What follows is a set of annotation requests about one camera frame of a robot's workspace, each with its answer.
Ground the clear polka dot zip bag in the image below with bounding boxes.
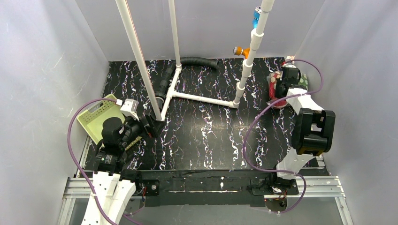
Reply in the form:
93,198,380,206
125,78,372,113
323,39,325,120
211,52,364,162
267,71,308,109

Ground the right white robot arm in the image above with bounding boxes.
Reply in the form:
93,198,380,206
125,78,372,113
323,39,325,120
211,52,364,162
269,63,336,194

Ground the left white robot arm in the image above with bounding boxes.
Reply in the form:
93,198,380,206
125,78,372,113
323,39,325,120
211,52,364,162
82,113,165,225

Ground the light green plastic basket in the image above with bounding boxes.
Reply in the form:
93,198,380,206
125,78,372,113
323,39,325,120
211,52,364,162
77,94,142,150

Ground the orange clamp knob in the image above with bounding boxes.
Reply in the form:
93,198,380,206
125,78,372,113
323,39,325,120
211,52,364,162
233,46,250,59

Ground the blue clamp knob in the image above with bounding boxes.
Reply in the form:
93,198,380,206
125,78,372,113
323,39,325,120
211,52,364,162
252,6,262,29

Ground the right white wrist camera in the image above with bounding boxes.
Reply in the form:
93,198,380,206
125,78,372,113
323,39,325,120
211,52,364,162
282,61,297,68

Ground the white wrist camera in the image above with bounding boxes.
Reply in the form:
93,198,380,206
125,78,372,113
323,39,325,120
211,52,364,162
120,98,140,121
282,61,297,68

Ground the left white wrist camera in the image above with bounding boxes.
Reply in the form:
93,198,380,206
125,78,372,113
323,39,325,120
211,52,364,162
120,98,140,121

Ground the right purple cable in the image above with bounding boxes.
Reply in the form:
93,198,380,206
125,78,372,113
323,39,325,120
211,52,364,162
242,59,324,215

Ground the purple cable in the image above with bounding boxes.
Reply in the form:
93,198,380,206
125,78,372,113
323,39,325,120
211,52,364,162
242,59,324,215
67,98,144,225

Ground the black corrugated hose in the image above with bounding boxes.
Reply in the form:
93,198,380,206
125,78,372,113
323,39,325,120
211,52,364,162
154,57,219,109

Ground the white PVC pipe frame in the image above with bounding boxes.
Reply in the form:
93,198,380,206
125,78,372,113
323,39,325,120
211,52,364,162
116,0,275,121

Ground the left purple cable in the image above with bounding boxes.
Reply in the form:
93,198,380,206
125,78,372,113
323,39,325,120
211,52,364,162
67,98,144,225

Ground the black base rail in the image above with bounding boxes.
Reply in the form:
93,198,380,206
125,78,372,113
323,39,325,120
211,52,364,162
141,169,299,207

